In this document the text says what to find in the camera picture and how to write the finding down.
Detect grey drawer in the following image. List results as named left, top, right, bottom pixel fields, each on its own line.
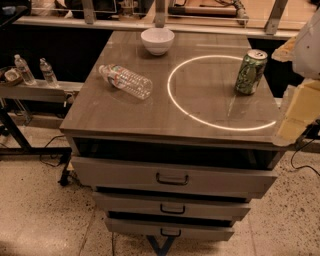
left=71, top=157, right=277, bottom=198
left=105, top=218, right=234, bottom=241
left=93, top=192, right=250, bottom=221

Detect grey drawer cabinet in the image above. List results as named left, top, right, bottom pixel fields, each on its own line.
left=61, top=32, right=283, bottom=228

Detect small standing water bottle right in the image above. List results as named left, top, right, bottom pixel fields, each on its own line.
left=40, top=58, right=59, bottom=87

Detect small bowl on side bench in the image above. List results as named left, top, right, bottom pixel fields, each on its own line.
left=0, top=66, right=22, bottom=87

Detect metal side bench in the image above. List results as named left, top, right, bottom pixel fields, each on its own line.
left=0, top=80, right=83, bottom=103

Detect clear plastic water bottle lying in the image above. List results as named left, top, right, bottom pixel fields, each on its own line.
left=98, top=64, right=153, bottom=100

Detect small standing water bottle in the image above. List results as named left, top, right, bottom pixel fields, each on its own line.
left=40, top=58, right=59, bottom=87
left=14, top=54, right=36, bottom=85

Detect white ceramic bowl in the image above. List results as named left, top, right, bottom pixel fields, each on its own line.
left=141, top=27, right=175, bottom=56

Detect green soda can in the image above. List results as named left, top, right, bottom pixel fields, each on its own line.
left=235, top=49, right=268, bottom=95

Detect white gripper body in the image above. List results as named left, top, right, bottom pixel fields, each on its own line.
left=292, top=9, right=320, bottom=80

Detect black cable on floor left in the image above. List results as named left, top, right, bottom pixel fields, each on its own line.
left=39, top=134, right=71, bottom=168

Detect bottom grey drawer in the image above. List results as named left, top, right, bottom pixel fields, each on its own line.
left=105, top=218, right=234, bottom=241

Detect back metal shelf rail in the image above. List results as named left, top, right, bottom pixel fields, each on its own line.
left=13, top=0, right=301, bottom=41

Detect small standing water bottle left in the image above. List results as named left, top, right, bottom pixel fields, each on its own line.
left=14, top=54, right=36, bottom=85

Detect top grey drawer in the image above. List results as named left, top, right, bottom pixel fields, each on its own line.
left=71, top=157, right=277, bottom=198

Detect black cable on floor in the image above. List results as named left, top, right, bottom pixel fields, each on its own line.
left=39, top=134, right=71, bottom=168
left=290, top=138, right=320, bottom=177

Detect black cable on floor right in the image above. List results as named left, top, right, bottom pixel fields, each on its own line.
left=290, top=138, right=320, bottom=177

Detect middle grey drawer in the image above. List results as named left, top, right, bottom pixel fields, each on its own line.
left=93, top=192, right=250, bottom=221

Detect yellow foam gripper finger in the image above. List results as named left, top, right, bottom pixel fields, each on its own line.
left=272, top=79, right=320, bottom=146
left=271, top=36, right=296, bottom=62

